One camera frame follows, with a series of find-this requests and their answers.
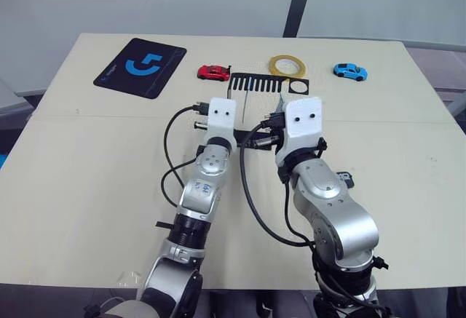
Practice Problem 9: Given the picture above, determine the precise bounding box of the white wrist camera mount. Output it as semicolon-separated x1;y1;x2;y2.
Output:
205;96;238;148
274;95;325;167

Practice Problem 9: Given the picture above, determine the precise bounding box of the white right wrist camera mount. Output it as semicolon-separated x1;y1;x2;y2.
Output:
274;95;325;167

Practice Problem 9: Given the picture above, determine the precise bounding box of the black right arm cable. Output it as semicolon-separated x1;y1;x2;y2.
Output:
238;112;318;248

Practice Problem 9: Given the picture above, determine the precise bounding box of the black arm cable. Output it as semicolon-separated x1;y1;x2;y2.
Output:
238;112;318;248
161;102;212;209

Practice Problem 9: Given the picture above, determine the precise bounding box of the red toy car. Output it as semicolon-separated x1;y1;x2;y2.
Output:
197;64;233;82

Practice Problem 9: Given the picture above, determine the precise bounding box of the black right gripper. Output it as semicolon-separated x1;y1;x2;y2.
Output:
254;112;287;152

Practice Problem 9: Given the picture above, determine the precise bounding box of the black comb-shaped watch stand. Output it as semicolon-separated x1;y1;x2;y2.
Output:
226;72;311;148

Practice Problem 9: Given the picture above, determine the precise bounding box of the dark wall post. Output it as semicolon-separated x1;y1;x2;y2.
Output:
283;0;315;39

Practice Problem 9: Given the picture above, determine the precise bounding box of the clear tape scrap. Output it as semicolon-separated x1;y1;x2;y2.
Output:
115;269;143;287

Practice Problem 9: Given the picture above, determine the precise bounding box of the yellow tape roll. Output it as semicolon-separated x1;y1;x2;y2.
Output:
269;55;308;79

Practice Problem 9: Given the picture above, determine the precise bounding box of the black mouse pad blue logo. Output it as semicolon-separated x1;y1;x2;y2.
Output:
92;37;188;100

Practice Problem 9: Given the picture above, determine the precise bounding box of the blue toy car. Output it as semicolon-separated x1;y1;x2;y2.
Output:
332;62;369;82

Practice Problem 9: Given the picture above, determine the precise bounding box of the dark grey side furniture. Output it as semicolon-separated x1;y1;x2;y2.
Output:
404;36;466;130

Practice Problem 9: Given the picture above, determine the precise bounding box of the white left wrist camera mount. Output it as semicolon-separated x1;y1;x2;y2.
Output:
205;96;238;148

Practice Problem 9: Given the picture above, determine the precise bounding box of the black smart watch body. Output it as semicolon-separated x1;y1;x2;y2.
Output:
336;171;355;188

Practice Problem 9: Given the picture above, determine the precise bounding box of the pale rounded shape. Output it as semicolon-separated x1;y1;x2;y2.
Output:
84;295;156;318

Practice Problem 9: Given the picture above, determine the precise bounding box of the grey side table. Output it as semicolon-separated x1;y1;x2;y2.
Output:
0;76;49;119

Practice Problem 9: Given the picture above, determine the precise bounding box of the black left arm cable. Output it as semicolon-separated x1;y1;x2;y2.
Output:
161;102;212;209

